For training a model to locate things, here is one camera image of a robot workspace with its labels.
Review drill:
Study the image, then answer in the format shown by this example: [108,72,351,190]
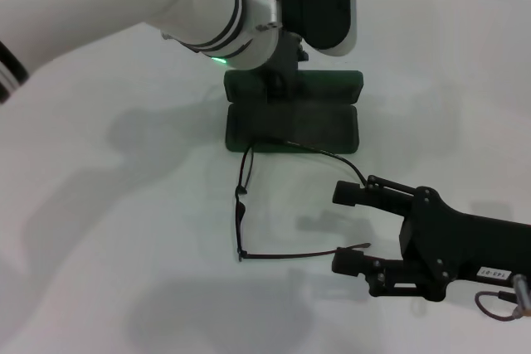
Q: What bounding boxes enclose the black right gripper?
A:
[331,175,531,303]

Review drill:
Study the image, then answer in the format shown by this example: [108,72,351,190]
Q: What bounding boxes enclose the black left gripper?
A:
[265,32,311,103]

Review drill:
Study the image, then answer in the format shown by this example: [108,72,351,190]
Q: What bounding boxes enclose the green glasses case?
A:
[222,70,366,154]

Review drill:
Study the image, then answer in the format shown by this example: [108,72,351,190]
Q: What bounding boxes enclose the black thin-framed glasses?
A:
[234,138,373,263]

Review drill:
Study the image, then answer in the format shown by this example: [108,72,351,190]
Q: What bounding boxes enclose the white number label sticker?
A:
[476,267,509,280]

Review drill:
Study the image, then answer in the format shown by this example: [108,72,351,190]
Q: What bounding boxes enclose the silver right gripper connector stud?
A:
[512,274,531,314]

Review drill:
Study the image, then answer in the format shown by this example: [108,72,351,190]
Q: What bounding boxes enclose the thin black right gripper cable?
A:
[474,289,524,322]

